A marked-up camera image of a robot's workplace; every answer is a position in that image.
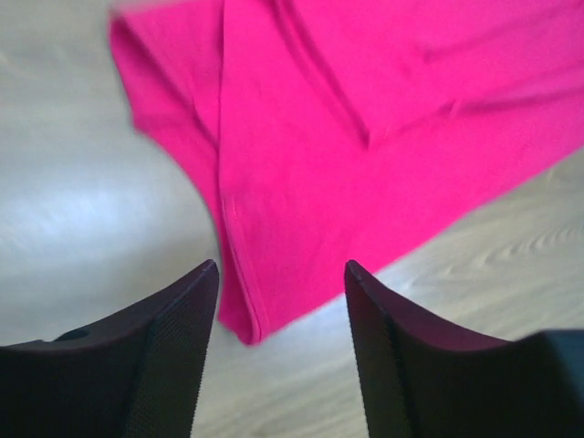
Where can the crimson red t shirt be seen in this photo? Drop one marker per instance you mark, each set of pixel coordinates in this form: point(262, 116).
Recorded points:
point(323, 131)

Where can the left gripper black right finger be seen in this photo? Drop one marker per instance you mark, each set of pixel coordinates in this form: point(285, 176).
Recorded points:
point(424, 376)

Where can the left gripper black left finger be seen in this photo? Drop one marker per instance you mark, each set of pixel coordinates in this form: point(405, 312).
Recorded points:
point(135, 373)

